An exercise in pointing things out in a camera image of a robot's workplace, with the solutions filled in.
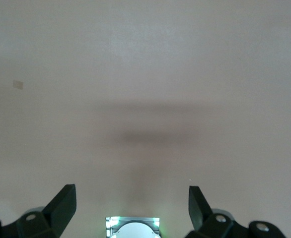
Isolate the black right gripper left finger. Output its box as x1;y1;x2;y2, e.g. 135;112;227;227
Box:
0;183;77;238

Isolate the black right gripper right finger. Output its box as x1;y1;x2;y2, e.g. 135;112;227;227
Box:
184;185;286;238

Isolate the small brown tape mark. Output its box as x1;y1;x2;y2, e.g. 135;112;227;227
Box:
12;79;25;90

